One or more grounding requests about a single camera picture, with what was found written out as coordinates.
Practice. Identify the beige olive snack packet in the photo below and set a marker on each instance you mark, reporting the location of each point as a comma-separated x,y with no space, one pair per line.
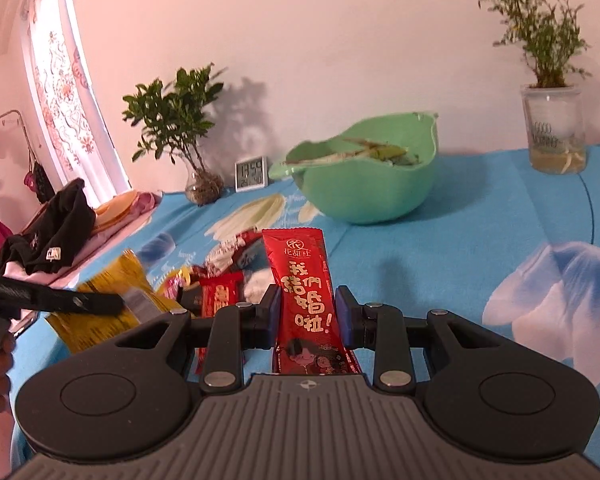
352,145

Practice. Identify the yellow snack packet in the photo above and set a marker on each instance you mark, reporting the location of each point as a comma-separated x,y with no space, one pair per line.
115,270

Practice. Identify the red and white printed packet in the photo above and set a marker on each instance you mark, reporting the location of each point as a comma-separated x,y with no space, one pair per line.
235,252

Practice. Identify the thin plant in clear pot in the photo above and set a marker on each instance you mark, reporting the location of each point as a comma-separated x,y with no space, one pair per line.
545,35

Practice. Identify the black cloth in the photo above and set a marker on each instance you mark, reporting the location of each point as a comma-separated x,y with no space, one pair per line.
55,230

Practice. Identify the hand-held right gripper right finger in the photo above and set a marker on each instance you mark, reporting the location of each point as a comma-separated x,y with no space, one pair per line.
342,315

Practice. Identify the green plastic bowl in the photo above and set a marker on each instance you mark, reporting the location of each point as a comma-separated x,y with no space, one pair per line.
380,195

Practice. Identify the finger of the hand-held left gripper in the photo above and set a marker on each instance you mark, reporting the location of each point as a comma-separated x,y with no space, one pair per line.
55,300

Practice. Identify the clear packet with red label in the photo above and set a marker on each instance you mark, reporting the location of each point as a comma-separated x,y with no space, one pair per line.
222,295

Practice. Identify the yellow folded cloth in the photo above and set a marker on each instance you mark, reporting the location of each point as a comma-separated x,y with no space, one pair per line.
115,210

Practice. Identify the floral curtain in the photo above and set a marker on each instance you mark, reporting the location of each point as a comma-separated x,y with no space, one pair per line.
65,75

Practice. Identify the pink folded cloth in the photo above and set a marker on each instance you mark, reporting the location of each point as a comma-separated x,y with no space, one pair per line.
147,202

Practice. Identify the leafy plant in glass vase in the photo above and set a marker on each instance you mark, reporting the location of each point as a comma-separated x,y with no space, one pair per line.
177,110

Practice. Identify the long bright red snack packet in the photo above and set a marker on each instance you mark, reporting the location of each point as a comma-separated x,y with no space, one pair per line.
300,270

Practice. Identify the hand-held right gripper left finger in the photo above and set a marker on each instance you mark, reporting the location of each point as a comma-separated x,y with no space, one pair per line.
275,315

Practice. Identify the blue floral tablecloth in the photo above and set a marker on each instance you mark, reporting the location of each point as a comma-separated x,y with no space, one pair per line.
455,260

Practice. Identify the small pink and yellow packet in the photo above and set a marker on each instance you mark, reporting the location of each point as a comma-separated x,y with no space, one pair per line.
175,285

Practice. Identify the white clothes rack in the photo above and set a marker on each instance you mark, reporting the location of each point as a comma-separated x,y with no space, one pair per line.
10,115

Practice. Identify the green snack packet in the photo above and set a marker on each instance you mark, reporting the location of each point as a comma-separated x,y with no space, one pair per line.
392,152

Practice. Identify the white digital clock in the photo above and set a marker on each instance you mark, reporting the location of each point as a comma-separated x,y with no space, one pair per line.
251,174

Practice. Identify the dark hanging bag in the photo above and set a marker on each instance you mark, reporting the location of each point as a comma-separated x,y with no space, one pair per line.
41,182

